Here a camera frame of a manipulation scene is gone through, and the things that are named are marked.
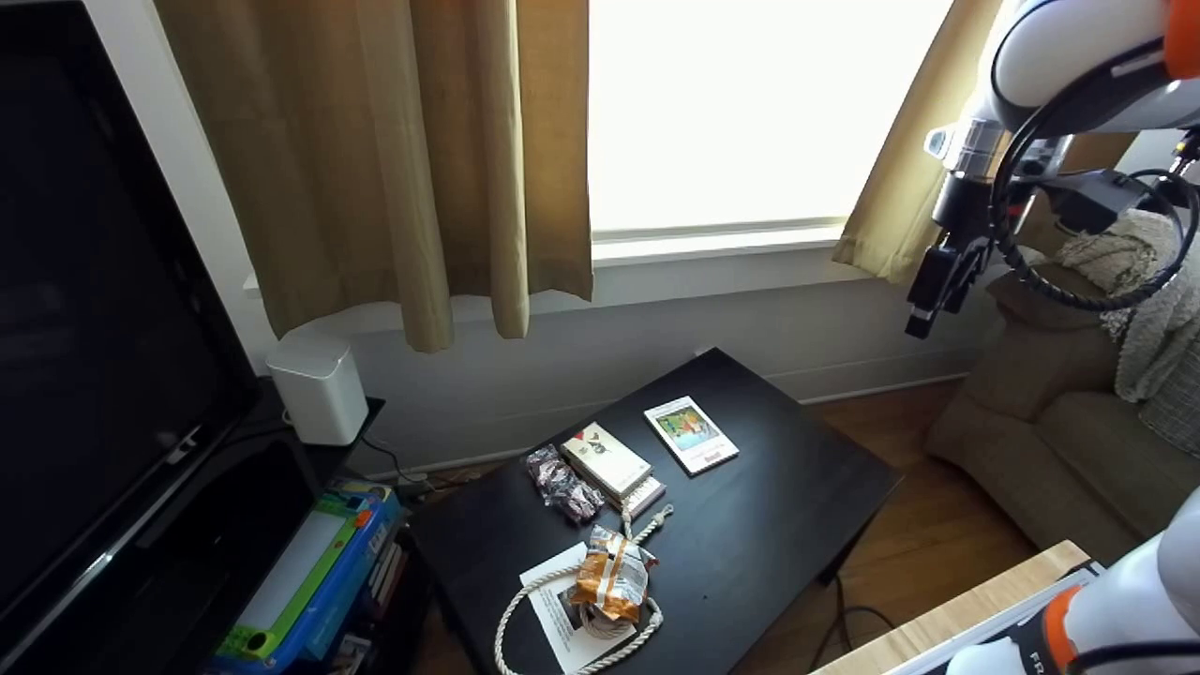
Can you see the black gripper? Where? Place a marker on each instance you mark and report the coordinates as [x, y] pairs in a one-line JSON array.
[[969, 221]]

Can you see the Boxcar Children paperback book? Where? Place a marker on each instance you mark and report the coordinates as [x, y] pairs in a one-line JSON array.
[[692, 436]]

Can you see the narrow tan curtain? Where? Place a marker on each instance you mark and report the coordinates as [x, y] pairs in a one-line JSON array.
[[914, 162]]

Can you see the beige armchair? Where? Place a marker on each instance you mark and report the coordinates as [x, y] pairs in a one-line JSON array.
[[1064, 436]]

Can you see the cream knit blanket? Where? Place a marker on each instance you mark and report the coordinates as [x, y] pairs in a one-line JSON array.
[[1163, 339]]

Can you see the black coffee table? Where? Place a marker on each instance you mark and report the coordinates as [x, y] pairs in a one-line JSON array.
[[774, 501]]

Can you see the bright window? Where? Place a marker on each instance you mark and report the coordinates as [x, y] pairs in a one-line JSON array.
[[751, 113]]

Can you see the wood and aluminium robot stand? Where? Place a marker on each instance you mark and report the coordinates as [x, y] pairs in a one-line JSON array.
[[977, 614]]

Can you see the orange clear plastic wrapper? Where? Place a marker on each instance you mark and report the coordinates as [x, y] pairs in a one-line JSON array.
[[614, 582]]

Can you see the wide tan curtain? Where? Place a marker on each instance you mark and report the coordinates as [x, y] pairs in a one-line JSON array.
[[376, 152]]

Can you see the black TV stand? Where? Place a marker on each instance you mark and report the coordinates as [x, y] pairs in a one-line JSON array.
[[343, 457]]

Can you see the blue game box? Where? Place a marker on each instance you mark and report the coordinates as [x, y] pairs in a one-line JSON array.
[[364, 549]]

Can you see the white speaker box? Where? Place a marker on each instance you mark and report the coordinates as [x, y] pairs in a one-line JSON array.
[[319, 388]]

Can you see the green game box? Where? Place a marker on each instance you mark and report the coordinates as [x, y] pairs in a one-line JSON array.
[[293, 582]]

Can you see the black television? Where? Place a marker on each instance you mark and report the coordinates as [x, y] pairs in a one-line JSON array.
[[101, 313]]

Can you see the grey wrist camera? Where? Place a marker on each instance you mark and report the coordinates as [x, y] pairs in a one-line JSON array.
[[1099, 196]]

